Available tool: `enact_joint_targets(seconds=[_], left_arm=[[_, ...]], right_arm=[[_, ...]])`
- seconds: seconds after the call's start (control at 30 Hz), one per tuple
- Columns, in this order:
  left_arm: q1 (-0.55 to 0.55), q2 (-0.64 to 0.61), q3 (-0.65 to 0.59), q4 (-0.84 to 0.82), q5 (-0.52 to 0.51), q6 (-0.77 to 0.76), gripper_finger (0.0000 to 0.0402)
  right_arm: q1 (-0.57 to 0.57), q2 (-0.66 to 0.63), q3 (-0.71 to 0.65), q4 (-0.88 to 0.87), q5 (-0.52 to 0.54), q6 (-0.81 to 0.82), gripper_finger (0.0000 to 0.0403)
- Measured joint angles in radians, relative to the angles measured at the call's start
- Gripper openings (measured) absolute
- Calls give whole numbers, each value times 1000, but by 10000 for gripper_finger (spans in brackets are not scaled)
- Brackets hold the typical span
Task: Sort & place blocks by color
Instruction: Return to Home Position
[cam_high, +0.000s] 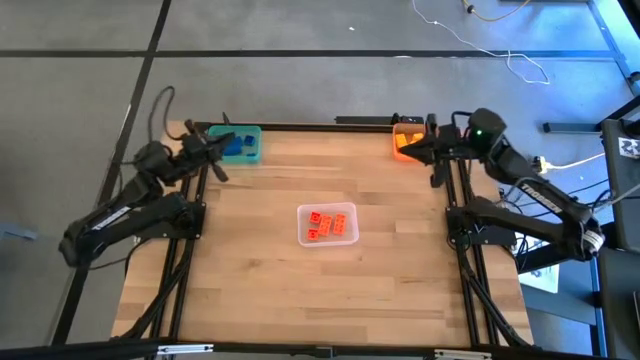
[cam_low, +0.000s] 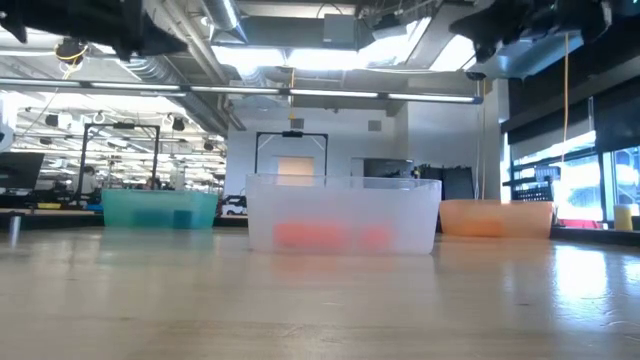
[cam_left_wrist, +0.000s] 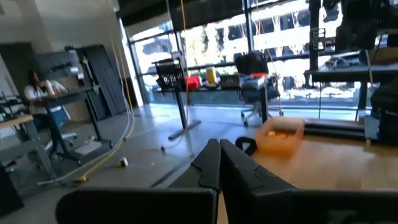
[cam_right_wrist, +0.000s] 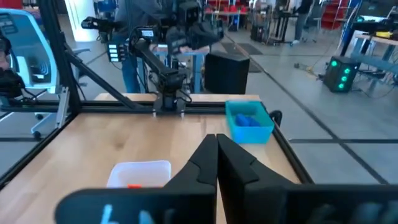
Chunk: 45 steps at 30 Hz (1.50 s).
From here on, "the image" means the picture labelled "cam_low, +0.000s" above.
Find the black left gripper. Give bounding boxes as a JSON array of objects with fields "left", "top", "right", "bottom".
[{"left": 99, "top": 0, "right": 189, "bottom": 61}]

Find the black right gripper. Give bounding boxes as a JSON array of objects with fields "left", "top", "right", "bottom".
[{"left": 448, "top": 0, "right": 556, "bottom": 64}]

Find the long orange toy block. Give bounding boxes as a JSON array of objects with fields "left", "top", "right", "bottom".
[{"left": 359, "top": 225, "right": 392, "bottom": 250}]

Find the small orange toy block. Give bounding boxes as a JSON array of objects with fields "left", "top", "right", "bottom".
[{"left": 273, "top": 223, "right": 321, "bottom": 250}]

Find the long linear ceiling light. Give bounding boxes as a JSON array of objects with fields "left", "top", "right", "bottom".
[{"left": 0, "top": 77, "right": 484, "bottom": 105}]

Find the gray ceiling box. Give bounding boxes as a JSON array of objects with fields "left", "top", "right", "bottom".
[{"left": 322, "top": 13, "right": 357, "bottom": 45}]

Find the black cabinet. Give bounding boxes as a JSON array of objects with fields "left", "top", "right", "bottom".
[{"left": 418, "top": 164, "right": 476, "bottom": 201}]

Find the person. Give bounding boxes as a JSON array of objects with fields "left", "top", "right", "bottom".
[{"left": 79, "top": 165, "right": 100, "bottom": 196}]

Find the black shelf rack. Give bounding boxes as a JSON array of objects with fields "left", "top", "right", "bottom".
[{"left": 502, "top": 164, "right": 556, "bottom": 202}]

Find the green plastic bin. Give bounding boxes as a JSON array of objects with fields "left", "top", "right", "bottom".
[{"left": 101, "top": 188, "right": 220, "bottom": 231}]

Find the black monitor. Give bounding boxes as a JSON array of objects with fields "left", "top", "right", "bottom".
[{"left": 0, "top": 151, "right": 46, "bottom": 192}]

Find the orange plastic bin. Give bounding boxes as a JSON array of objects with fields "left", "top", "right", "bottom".
[{"left": 438, "top": 199, "right": 556, "bottom": 240}]

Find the clear plastic bin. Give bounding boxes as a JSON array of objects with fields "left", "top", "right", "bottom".
[{"left": 244, "top": 173, "right": 443, "bottom": 256}]

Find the yellow cylinder container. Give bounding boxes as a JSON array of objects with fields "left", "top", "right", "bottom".
[{"left": 613, "top": 203, "right": 635, "bottom": 232}]

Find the silver ventilation duct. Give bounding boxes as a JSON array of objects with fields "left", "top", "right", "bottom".
[{"left": 134, "top": 0, "right": 246, "bottom": 134}]

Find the black yellow cable reel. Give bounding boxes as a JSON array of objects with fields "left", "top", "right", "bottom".
[{"left": 53, "top": 38, "right": 91, "bottom": 66}]

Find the orange hanging cable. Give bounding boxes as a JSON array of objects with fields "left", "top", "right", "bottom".
[{"left": 563, "top": 32, "right": 571, "bottom": 164}]

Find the black background rig frame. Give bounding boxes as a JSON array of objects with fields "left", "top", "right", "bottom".
[
  {"left": 253, "top": 130, "right": 330, "bottom": 176},
  {"left": 79, "top": 122, "right": 162, "bottom": 194}
]

